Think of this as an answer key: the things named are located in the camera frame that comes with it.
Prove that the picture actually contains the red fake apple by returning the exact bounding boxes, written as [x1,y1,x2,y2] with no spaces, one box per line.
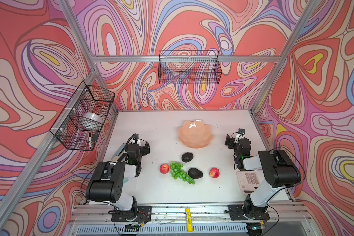
[209,168,220,179]
[159,164,170,174]

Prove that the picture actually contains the green fake grape bunch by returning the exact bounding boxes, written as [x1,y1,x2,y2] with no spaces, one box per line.
[170,162,195,184]

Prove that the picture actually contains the small dark fake avocado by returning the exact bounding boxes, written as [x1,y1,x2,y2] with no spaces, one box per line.
[181,152,194,163]

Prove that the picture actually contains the large dark fake avocado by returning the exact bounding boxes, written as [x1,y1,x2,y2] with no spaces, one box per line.
[188,168,204,180]

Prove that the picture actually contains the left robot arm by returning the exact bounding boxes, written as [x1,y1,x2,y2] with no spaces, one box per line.
[85,133,151,222]

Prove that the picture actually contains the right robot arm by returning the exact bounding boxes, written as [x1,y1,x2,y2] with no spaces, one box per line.
[225,129,301,221]

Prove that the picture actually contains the pink faceted fruit bowl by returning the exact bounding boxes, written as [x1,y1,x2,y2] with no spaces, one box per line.
[178,120,214,149]

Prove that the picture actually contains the teal small clock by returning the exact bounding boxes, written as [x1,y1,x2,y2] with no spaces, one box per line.
[112,143,126,161]

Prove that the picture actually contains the pink calculator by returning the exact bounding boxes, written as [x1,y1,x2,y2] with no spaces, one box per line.
[236,170,264,195]

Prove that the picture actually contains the black marker in basket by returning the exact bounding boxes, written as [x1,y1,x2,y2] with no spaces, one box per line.
[88,133,92,149]

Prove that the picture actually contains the silver tape roll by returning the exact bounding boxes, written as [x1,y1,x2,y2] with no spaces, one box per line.
[81,112,104,130]

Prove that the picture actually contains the yellow marker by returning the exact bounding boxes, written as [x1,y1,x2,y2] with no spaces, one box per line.
[185,208,194,232]

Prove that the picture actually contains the left black wire basket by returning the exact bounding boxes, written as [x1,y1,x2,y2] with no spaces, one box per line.
[50,82,116,151]

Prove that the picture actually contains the black wire basket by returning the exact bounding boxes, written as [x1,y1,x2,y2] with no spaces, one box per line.
[50,82,116,151]
[158,49,222,85]

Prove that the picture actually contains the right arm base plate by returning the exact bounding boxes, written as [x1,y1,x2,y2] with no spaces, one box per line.
[225,205,270,221]

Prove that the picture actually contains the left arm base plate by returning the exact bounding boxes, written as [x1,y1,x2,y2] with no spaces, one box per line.
[108,205,152,224]

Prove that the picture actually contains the back black wire basket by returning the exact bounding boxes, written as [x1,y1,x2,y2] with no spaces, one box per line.
[158,49,222,85]

